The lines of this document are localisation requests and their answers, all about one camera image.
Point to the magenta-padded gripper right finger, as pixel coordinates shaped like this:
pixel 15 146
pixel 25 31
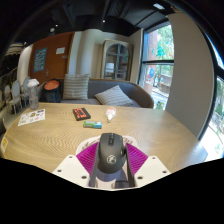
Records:
pixel 151 168

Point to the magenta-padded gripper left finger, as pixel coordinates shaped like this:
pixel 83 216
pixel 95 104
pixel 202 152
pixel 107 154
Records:
pixel 71 166

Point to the black computer mouse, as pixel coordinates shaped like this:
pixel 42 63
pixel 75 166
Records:
pixel 111 153

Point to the small green packet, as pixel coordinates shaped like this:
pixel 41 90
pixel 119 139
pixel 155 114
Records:
pixel 92 124

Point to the printed paper sheet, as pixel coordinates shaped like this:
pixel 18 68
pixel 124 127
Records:
pixel 31 117

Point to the white and pink packet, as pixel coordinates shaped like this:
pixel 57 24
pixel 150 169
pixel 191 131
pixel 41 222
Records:
pixel 111 114

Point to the grey curved sofa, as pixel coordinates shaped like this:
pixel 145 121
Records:
pixel 140 95

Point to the dark-framed window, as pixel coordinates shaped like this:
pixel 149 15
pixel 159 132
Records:
pixel 215 126
pixel 158 76

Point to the black and orange bag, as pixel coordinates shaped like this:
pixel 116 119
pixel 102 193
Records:
pixel 52 91

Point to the striped square cushion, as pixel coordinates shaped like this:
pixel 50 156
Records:
pixel 76 86

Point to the striped flat cushion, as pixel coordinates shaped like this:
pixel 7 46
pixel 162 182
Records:
pixel 113 96

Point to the group of white chairs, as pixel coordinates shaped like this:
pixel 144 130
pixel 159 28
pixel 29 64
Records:
pixel 16 95

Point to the arched glass-door cabinet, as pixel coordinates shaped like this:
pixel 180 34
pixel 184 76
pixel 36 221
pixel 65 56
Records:
pixel 116 60

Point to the blue wall poster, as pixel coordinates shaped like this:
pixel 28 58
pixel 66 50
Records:
pixel 40 60

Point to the small white wall sign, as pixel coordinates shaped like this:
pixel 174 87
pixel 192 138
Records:
pixel 60 50

